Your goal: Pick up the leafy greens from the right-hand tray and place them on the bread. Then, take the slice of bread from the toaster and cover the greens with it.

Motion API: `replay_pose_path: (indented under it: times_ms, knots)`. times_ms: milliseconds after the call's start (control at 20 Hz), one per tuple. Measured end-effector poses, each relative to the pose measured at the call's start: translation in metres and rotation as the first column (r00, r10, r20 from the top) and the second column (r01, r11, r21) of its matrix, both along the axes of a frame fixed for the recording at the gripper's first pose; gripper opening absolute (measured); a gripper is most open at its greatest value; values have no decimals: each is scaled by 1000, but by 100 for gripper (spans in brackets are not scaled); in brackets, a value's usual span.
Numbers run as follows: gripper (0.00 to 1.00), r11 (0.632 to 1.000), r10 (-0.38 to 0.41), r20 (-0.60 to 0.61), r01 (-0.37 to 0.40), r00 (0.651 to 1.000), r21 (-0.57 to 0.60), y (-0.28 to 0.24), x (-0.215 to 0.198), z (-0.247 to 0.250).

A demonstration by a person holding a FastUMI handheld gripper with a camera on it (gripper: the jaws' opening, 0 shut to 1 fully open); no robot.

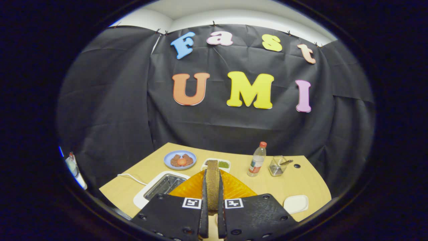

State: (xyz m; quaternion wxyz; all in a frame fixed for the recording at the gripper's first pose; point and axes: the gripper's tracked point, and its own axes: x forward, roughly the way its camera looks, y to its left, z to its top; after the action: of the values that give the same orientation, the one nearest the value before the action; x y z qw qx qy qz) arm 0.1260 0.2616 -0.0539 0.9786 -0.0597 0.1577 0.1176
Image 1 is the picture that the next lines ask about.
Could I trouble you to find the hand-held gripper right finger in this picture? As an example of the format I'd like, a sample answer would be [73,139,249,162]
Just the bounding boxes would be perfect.
[217,169,299,241]

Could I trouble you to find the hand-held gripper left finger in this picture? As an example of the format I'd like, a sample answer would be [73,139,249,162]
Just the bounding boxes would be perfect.
[130,169,209,241]

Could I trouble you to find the brown bread slice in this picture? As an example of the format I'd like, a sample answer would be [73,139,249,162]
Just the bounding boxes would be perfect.
[205,160,220,215]

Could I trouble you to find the white toaster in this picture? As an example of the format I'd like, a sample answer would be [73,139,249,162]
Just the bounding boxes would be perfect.
[133,171,191,210]

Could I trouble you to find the white square plate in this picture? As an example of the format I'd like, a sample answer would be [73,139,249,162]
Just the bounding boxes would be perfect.
[283,195,309,215]

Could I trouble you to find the metal mesh utensil holder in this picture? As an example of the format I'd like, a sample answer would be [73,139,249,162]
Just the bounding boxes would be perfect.
[268,156,289,177]

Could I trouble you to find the clear water bottle red cap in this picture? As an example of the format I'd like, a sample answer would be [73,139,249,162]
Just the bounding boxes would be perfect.
[247,141,267,177]

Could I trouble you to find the reddish meat slices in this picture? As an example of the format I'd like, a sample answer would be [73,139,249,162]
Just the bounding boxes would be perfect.
[170,154,194,167]

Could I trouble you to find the blue plate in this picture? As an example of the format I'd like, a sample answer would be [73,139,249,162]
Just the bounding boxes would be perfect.
[164,150,197,170]

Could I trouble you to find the white divided dish with grains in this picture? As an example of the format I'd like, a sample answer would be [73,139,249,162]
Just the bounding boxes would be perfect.
[201,158,231,173]

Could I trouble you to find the small bottle with red top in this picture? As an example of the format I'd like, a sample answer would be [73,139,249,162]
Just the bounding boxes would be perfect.
[65,152,79,176]

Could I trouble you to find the white toaster cable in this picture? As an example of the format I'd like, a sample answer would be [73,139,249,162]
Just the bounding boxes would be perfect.
[117,173,147,185]

